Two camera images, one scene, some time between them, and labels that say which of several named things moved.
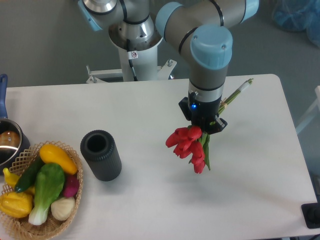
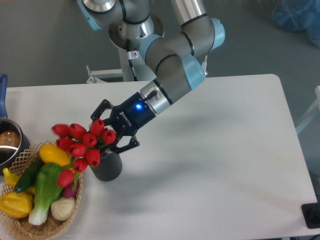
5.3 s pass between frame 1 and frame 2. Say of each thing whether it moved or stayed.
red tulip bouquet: moved
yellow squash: stayed
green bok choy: stayed
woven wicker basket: stayed
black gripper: moved
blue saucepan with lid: stayed
